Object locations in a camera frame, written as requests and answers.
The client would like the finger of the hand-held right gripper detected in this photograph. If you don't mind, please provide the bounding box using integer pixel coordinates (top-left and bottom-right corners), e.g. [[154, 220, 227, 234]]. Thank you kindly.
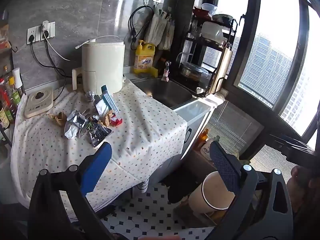
[[269, 134, 313, 155]]

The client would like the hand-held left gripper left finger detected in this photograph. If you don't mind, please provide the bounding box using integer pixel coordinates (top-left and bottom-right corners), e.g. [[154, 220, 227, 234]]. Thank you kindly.
[[28, 142, 113, 240]]

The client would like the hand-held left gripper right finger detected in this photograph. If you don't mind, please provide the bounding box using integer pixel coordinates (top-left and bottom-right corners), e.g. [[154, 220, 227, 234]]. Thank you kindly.
[[207, 141, 293, 240]]

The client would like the dark printed foil wrapper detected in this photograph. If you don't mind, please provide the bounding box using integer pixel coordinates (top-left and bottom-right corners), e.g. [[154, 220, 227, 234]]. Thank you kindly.
[[86, 121, 112, 148]]

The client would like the beige trash bin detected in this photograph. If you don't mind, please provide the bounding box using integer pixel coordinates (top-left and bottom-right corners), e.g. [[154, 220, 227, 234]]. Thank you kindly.
[[188, 171, 237, 218]]

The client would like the brown paper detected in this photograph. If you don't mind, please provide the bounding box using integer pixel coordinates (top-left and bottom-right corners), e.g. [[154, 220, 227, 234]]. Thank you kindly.
[[48, 112, 67, 126], [99, 112, 114, 127]]

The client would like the red wrapper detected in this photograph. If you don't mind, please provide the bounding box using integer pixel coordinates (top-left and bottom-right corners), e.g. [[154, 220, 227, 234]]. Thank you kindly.
[[110, 116, 123, 128]]

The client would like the silver foil bag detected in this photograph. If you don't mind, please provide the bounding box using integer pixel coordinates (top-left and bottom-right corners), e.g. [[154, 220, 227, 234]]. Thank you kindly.
[[64, 110, 88, 140]]

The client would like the white packet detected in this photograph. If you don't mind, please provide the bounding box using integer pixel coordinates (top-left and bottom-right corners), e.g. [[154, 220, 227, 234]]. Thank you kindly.
[[94, 98, 108, 116]]

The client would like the blue and white box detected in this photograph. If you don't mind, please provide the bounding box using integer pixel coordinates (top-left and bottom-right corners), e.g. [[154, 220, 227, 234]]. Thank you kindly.
[[101, 85, 119, 113]]

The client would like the person's right hand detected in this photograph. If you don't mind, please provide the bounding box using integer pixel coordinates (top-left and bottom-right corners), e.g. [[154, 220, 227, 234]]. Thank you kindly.
[[287, 166, 320, 222]]

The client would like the white laundry detergent bottle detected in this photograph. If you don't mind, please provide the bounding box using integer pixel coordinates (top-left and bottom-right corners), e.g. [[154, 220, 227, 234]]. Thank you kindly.
[[200, 140, 213, 156]]

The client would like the floral white tablecloth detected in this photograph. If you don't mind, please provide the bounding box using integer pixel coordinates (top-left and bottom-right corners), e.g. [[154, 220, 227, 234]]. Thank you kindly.
[[10, 79, 188, 220]]

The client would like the white sink cabinet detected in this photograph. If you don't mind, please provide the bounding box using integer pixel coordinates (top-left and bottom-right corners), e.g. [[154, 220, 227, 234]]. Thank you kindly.
[[174, 99, 218, 180]]

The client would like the white rag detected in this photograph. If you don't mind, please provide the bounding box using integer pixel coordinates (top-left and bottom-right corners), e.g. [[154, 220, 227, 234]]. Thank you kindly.
[[207, 94, 227, 103]]

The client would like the cream kitchen scale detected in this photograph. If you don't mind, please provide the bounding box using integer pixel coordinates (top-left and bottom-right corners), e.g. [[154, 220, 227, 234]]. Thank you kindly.
[[24, 87, 54, 118]]

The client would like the stainless steel sink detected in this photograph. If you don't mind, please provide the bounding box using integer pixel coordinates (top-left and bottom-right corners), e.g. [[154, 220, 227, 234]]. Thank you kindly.
[[132, 78, 193, 109]]

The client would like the wooden cutting board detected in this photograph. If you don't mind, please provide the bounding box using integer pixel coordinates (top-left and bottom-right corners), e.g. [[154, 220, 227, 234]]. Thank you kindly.
[[209, 42, 233, 94]]

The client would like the cream air fryer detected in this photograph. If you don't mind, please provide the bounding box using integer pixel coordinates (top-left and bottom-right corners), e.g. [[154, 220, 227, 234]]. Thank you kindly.
[[72, 41, 126, 94]]

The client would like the steel pot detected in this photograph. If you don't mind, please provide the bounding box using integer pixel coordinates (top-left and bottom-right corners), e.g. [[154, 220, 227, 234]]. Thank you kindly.
[[179, 61, 209, 87]]

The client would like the small pink glass bottle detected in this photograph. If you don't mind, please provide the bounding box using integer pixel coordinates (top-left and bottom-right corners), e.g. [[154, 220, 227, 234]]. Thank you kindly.
[[161, 60, 172, 82]]

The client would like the yellow capped bottle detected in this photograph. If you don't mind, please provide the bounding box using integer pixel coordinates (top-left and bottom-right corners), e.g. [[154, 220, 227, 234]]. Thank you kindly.
[[7, 76, 21, 105]]

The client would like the yellow detergent bottle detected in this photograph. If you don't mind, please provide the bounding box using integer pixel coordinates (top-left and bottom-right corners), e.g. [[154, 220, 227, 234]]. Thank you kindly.
[[134, 39, 156, 75]]

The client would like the white capped bottle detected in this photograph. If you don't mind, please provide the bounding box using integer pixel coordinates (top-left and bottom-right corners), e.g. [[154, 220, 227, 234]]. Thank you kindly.
[[11, 67, 26, 98]]

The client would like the black dish rack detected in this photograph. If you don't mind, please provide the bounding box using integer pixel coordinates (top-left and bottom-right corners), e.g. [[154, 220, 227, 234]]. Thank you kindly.
[[179, 7, 238, 97]]

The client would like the white plastic container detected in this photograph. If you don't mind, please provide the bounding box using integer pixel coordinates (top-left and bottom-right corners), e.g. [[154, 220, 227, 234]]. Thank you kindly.
[[201, 21, 225, 43]]

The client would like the black pan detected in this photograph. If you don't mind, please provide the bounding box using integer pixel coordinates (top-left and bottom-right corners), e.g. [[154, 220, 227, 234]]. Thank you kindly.
[[212, 14, 234, 27]]

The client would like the hanging plastic bag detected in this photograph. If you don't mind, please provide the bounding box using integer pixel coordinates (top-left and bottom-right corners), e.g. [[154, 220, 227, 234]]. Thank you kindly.
[[144, 6, 167, 46], [157, 17, 175, 51]]

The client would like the clear plastic bowl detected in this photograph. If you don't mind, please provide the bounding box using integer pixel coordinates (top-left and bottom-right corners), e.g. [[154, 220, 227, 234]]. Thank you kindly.
[[201, 3, 218, 15]]

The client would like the red bowl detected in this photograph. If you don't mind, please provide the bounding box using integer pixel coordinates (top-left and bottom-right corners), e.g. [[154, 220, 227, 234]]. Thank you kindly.
[[193, 7, 213, 18]]

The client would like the black window frame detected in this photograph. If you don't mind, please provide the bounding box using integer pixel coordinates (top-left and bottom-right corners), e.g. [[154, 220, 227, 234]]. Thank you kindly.
[[222, 0, 320, 142]]

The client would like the white charging cable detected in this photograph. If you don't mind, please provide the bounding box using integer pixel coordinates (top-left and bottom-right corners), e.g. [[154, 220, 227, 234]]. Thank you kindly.
[[43, 26, 121, 62]]

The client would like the hanging black cable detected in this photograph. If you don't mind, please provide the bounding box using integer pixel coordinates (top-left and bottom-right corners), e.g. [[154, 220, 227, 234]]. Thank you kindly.
[[128, 5, 154, 51]]

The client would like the black power cable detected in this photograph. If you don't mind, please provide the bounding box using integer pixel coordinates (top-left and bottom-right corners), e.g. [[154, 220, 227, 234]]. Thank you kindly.
[[43, 31, 67, 85], [28, 34, 67, 100]]

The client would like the white wall socket panel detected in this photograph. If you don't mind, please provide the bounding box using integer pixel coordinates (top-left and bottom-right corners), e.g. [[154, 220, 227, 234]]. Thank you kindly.
[[27, 21, 56, 45]]

